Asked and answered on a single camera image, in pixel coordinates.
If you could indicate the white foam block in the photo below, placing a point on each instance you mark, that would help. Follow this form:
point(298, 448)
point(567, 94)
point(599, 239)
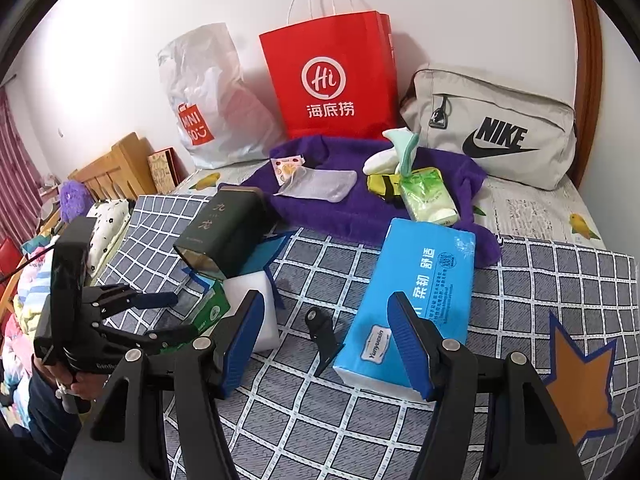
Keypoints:
point(245, 287)

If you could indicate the white plastic shopping bag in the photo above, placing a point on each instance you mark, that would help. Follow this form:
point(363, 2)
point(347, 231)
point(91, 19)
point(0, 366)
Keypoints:
point(210, 75)

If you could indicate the wooden headboard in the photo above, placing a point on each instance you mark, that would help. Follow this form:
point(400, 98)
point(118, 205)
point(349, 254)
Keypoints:
point(115, 165)

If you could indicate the pile of pastel clothes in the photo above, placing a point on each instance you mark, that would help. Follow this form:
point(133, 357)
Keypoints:
point(20, 320)

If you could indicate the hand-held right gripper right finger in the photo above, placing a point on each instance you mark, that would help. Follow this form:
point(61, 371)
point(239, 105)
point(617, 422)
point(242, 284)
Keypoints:
point(410, 345)

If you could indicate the red paper shopping bag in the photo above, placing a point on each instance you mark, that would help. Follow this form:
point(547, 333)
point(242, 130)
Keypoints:
point(325, 60)

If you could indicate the mint green sock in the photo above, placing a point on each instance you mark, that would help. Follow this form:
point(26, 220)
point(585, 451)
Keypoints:
point(405, 147)

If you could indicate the white dotted pillow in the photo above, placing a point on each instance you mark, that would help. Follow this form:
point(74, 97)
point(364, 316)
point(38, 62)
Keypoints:
point(110, 230)

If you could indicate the small patterned sachet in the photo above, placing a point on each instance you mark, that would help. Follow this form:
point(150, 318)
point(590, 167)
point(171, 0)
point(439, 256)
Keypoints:
point(287, 167)

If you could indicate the green carton box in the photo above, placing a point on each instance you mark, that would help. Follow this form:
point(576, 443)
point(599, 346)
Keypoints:
point(207, 310)

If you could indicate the clear plastic pouch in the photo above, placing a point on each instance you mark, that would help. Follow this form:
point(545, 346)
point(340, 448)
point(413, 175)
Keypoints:
point(320, 185)

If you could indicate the striped pink curtain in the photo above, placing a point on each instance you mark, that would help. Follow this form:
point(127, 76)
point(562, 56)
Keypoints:
point(17, 170)

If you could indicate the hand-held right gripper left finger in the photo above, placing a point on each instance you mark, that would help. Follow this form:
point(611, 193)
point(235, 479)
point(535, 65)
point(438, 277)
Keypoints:
point(245, 340)

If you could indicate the purple fuzzy towel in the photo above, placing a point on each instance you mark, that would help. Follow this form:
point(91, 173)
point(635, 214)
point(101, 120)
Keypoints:
point(350, 220)

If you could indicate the grey sling bag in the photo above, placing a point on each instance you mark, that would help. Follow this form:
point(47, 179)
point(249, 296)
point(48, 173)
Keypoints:
point(480, 100)

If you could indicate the blue tissue pack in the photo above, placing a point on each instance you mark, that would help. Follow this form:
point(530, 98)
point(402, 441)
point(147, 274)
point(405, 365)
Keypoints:
point(415, 270)

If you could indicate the green wet wipes pack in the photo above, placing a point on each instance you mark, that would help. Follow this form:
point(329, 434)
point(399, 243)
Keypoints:
point(430, 197)

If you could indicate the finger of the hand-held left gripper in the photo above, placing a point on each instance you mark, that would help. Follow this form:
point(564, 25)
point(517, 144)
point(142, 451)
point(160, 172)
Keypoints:
point(165, 337)
point(155, 301)

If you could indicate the purple fluffy cushion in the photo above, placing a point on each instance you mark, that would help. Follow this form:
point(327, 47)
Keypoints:
point(75, 200)

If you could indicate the person's left hand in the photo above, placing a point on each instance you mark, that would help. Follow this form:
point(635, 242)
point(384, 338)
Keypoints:
point(80, 385)

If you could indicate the patterned book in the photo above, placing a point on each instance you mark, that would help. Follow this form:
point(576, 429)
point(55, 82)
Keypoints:
point(165, 170)

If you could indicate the white lemon print bedsheet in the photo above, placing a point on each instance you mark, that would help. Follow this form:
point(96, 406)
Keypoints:
point(530, 210)

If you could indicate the yellow black pouch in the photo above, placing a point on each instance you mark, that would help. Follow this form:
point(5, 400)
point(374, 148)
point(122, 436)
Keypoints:
point(382, 185)

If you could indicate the white sock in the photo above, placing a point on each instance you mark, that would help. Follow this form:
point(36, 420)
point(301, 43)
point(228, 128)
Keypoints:
point(380, 162)

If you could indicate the black clip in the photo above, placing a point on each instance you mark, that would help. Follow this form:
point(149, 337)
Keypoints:
point(325, 340)

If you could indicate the red chair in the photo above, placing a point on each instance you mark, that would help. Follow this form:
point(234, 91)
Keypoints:
point(9, 262)

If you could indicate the person's left forearm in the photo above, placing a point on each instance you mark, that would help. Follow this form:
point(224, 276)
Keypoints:
point(47, 420)

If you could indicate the dark green tin box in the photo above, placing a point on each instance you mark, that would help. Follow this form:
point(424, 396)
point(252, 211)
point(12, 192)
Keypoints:
point(225, 230)

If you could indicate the grey checked blanket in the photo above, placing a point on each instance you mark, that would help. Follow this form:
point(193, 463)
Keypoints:
point(310, 425)

